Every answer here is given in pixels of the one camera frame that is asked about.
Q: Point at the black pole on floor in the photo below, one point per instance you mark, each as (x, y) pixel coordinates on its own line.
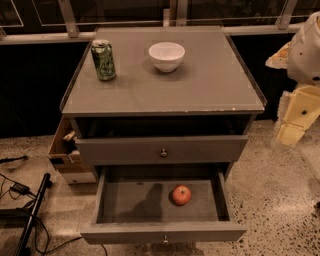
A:
(32, 215)

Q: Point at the grey drawer cabinet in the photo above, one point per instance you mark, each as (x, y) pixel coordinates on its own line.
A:
(211, 93)

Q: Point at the grey open middle drawer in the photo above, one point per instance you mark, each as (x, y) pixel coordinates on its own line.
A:
(134, 205)

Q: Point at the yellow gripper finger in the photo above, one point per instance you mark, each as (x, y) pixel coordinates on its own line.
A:
(297, 111)

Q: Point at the white ceramic bowl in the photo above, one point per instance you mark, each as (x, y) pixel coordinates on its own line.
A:
(166, 56)

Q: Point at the black power adapter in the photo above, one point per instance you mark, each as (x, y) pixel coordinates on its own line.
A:
(20, 188)

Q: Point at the red apple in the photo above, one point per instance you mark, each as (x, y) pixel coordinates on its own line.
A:
(181, 195)

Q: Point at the grey top drawer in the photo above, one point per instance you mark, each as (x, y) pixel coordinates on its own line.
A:
(161, 150)

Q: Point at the cardboard box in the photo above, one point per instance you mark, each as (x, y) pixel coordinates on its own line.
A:
(65, 157)

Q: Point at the metal window railing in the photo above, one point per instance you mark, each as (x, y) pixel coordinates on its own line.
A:
(24, 21)

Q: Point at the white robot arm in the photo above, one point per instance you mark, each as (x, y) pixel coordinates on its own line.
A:
(301, 56)

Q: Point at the green soda can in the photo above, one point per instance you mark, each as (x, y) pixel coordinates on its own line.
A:
(102, 55)

